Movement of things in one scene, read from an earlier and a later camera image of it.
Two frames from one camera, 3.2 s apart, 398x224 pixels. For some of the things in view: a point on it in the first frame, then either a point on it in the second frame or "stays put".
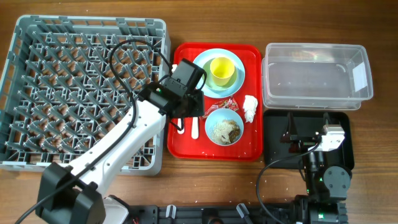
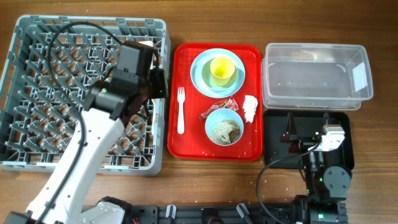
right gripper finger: [326, 120] stays put
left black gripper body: [195, 102] → [155, 85]
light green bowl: [209, 83] stays put
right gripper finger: [289, 134] stays put
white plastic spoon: [194, 134] → [150, 43]
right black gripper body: [302, 144] stays put
